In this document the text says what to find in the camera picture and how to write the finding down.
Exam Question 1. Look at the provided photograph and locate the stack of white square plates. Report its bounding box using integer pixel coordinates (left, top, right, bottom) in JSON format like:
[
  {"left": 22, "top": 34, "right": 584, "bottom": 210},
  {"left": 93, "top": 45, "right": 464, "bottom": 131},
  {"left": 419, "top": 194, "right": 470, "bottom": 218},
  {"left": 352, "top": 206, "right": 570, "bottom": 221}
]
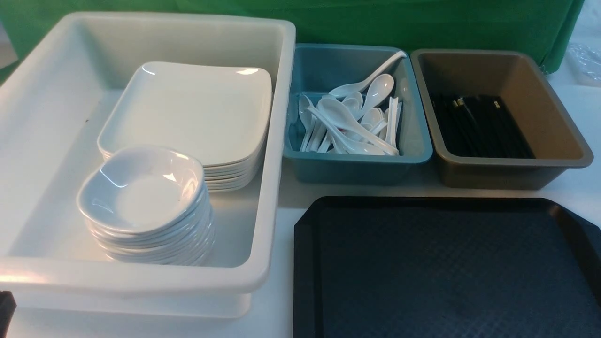
[{"left": 157, "top": 139, "right": 266, "bottom": 191}]

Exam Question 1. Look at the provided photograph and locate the black serving tray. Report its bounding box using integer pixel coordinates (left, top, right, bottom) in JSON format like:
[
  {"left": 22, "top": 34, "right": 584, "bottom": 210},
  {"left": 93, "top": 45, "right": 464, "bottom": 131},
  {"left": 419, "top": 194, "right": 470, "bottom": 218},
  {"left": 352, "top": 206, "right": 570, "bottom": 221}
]
[{"left": 292, "top": 196, "right": 601, "bottom": 338}]

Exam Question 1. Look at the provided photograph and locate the large white plastic tub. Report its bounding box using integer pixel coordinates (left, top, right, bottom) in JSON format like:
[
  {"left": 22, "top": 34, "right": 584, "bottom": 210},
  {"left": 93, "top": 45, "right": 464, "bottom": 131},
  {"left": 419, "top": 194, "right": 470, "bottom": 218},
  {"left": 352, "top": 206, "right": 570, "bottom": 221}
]
[{"left": 0, "top": 12, "right": 296, "bottom": 318}]

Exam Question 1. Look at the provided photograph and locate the white soup spoon upright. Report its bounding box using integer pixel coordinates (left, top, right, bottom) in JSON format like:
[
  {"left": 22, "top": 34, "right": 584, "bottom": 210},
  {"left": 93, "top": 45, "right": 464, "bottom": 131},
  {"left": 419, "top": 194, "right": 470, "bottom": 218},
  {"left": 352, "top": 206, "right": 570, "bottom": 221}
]
[{"left": 359, "top": 74, "right": 394, "bottom": 118}]

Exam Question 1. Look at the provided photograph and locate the white rectangular rice plate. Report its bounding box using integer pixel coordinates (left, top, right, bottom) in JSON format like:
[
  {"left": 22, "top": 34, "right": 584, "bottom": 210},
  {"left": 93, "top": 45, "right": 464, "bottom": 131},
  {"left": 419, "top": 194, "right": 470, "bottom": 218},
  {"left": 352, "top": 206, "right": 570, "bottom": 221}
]
[{"left": 97, "top": 61, "right": 273, "bottom": 167}]

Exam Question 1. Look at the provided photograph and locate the brown plastic bin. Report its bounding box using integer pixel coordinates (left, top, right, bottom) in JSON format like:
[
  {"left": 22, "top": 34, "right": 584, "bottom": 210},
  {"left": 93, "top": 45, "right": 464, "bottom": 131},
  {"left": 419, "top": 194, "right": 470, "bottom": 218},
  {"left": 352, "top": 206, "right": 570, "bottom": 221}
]
[{"left": 411, "top": 49, "right": 594, "bottom": 190}]

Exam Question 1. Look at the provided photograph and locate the white soup spoon top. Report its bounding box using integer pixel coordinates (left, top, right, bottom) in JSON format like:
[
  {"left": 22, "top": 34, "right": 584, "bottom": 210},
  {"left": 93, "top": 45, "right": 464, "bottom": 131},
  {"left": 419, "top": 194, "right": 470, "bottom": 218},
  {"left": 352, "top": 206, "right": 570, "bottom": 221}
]
[{"left": 328, "top": 51, "right": 408, "bottom": 98}]

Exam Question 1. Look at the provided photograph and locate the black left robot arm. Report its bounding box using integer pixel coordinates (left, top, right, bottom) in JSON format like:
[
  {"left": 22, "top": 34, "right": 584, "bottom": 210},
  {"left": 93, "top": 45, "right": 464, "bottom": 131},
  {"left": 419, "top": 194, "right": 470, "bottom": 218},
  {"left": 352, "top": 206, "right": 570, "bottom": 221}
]
[{"left": 0, "top": 291, "right": 17, "bottom": 338}]

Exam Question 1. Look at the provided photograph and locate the teal plastic bin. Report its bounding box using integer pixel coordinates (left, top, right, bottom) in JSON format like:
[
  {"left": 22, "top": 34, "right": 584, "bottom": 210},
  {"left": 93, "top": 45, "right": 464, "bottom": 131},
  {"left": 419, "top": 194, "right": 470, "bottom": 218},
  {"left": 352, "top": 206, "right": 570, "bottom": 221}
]
[{"left": 283, "top": 43, "right": 433, "bottom": 186}]

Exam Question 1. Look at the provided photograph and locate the green cloth backdrop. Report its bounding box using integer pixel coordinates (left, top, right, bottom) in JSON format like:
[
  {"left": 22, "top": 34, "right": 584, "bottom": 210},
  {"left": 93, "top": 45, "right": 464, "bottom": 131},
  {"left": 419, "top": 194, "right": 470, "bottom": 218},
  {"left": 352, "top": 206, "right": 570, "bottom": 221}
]
[{"left": 0, "top": 0, "right": 584, "bottom": 73}]

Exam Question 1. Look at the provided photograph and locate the pile of black chopsticks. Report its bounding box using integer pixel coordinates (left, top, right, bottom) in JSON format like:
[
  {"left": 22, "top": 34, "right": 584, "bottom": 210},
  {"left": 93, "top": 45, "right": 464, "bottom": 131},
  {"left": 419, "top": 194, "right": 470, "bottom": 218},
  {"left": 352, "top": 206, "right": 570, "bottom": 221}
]
[{"left": 430, "top": 94, "right": 535, "bottom": 160}]

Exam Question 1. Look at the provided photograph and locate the stack of white small bowls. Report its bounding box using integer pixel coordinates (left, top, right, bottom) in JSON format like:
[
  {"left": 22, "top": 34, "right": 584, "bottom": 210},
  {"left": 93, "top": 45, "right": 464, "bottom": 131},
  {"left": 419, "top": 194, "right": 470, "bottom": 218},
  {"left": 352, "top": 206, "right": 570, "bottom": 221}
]
[{"left": 77, "top": 146, "right": 216, "bottom": 267}]

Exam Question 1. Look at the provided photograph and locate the pile of white spoons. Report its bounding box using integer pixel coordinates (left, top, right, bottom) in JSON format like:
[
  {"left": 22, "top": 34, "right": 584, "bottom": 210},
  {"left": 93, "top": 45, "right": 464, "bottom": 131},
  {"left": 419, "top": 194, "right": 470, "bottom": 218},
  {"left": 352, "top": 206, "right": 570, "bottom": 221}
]
[{"left": 298, "top": 92, "right": 401, "bottom": 154}]

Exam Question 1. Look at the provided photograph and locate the white soup spoon long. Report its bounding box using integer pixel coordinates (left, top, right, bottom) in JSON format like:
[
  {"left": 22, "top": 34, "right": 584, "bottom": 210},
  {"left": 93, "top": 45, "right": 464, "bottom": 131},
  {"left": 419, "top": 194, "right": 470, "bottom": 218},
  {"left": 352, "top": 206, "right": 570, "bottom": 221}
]
[{"left": 314, "top": 98, "right": 399, "bottom": 156}]

